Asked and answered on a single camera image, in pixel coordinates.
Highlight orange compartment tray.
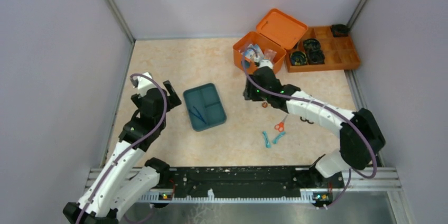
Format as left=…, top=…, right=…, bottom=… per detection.
left=285, top=26, right=361, bottom=73

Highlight teal clip right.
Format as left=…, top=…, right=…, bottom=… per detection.
left=272, top=132, right=286, bottom=144

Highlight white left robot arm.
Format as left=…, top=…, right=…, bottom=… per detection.
left=63, top=72, right=182, bottom=223

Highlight black tape roll upper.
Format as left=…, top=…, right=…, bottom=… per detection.
left=303, top=39, right=321, bottom=52

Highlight black tape roll right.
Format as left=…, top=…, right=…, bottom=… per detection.
left=306, top=50, right=325, bottom=65

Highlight black tape roll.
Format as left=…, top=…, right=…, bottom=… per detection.
left=290, top=51, right=308, bottom=66
left=306, top=50, right=325, bottom=65
left=303, top=39, right=321, bottom=52

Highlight black handled scissors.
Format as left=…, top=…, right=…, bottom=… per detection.
left=300, top=117, right=314, bottom=124

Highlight orange small scissors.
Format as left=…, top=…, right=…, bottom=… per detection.
left=274, top=115, right=288, bottom=133

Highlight teal clip left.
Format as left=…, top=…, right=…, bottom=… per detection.
left=262, top=131, right=271, bottom=148

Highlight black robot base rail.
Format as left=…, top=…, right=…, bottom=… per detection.
left=144, top=158, right=347, bottom=208

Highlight blue white packet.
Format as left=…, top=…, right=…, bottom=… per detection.
left=242, top=44, right=265, bottom=64

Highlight black tape roll left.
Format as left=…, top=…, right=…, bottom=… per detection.
left=290, top=51, right=308, bottom=66

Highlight orange medicine box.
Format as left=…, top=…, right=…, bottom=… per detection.
left=233, top=8, right=309, bottom=73

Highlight teal divided tray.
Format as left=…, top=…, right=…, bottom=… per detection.
left=183, top=83, right=227, bottom=132

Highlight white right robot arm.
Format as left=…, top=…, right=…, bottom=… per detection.
left=244, top=62, right=386, bottom=179

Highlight blue tweezers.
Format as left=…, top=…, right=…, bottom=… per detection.
left=189, top=106, right=207, bottom=124

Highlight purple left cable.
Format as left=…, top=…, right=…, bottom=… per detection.
left=75, top=72, right=168, bottom=224

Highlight teal clip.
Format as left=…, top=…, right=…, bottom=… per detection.
left=262, top=131, right=271, bottom=148
left=272, top=132, right=286, bottom=144

